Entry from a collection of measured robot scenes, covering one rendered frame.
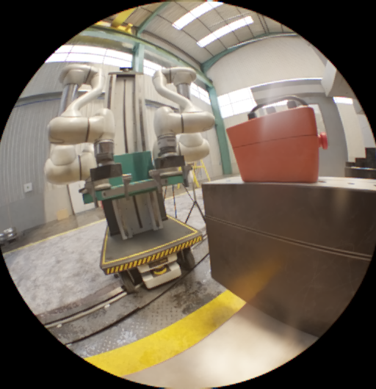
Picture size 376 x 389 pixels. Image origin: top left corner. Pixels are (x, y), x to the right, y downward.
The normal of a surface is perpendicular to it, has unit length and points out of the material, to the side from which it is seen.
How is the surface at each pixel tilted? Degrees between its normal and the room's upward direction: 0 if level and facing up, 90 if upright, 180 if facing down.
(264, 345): 0
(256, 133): 97
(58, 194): 90
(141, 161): 90
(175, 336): 0
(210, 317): 0
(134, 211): 90
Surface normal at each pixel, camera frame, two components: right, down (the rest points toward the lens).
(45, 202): 0.76, 0.00
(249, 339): -0.15, -0.98
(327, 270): -0.85, 0.21
